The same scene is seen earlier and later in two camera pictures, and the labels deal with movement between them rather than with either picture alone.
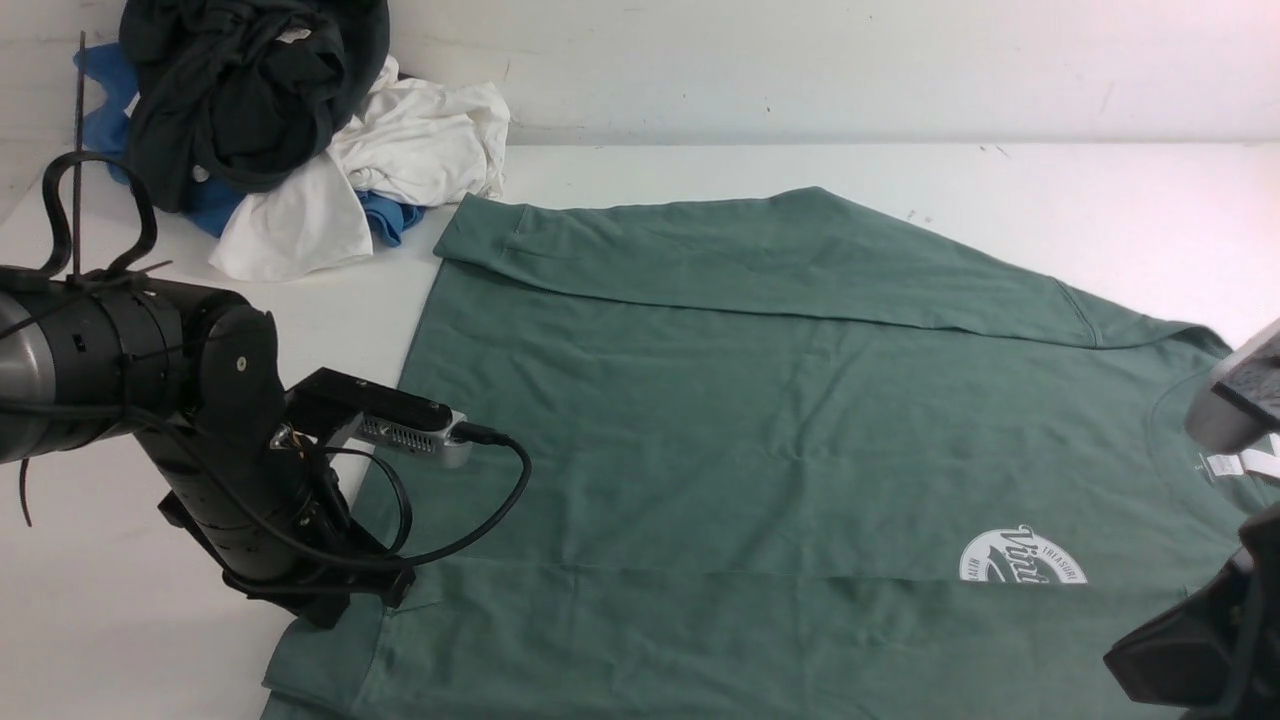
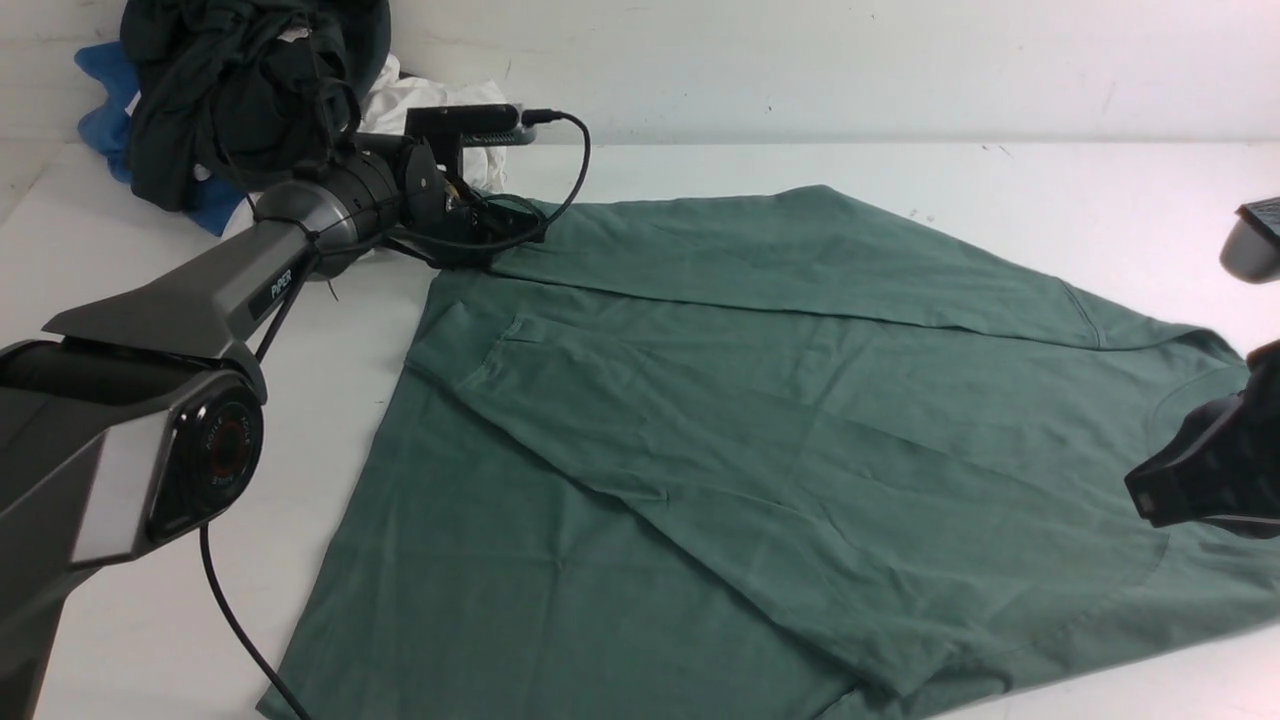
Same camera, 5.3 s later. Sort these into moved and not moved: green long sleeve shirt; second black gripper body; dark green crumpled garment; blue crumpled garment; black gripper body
Moved: black gripper body; second black gripper body
Not moved: green long sleeve shirt; dark green crumpled garment; blue crumpled garment
